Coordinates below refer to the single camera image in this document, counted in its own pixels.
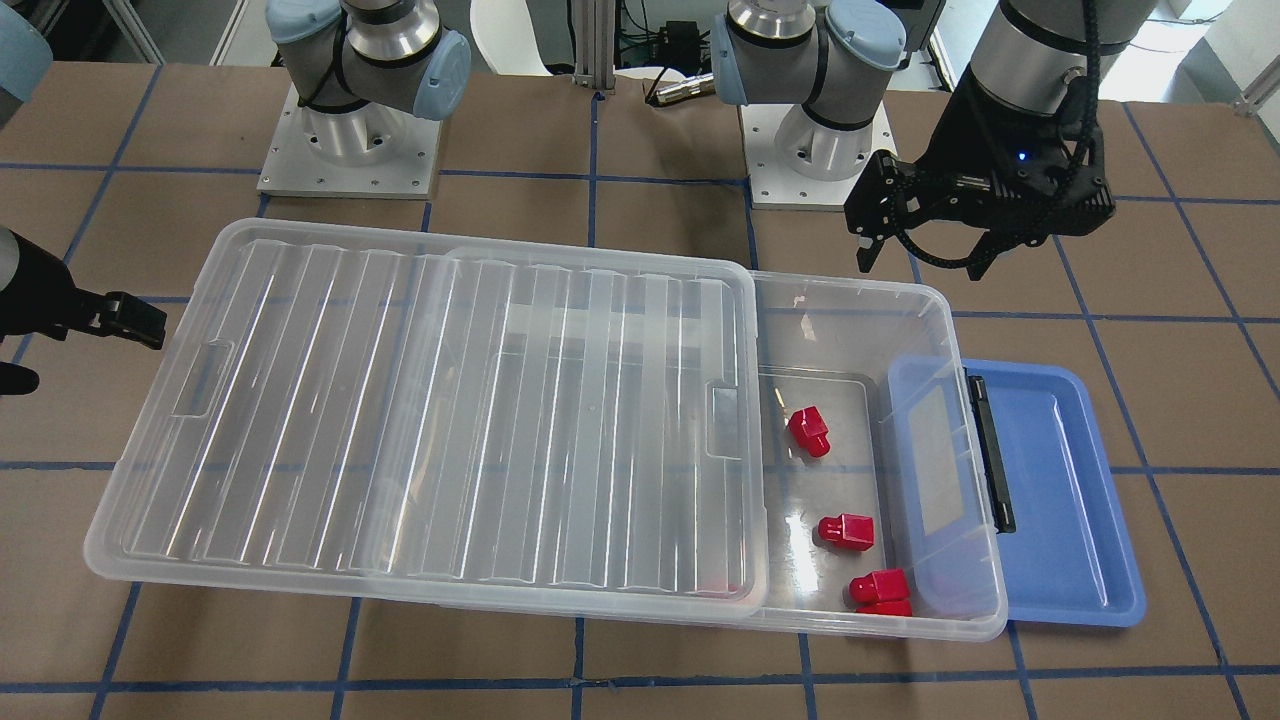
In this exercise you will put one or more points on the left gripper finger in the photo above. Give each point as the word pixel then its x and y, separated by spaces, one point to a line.
pixel 877 208
pixel 995 243

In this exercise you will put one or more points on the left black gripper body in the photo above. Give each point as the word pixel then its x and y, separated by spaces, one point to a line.
pixel 958 140

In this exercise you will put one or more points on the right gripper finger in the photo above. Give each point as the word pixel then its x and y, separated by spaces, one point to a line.
pixel 119 314
pixel 17 380

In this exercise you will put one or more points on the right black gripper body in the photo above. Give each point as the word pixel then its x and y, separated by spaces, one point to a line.
pixel 35 285

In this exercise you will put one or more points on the clear plastic box lid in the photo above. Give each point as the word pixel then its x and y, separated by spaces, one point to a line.
pixel 483 424

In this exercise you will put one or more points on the red block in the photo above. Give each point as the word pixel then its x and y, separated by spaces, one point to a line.
pixel 847 531
pixel 882 592
pixel 809 430

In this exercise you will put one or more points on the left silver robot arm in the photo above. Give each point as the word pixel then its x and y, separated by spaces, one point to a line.
pixel 837 60

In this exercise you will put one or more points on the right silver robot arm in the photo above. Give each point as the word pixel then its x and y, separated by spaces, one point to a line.
pixel 365 74

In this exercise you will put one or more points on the black box latch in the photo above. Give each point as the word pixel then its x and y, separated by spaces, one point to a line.
pixel 996 478

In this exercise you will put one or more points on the clear plastic storage box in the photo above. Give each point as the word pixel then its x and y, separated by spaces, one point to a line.
pixel 880 361

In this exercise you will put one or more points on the blue plastic tray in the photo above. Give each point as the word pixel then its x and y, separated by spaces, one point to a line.
pixel 1070 560

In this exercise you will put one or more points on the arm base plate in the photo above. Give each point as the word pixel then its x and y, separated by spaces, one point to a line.
pixel 795 163
pixel 370 153

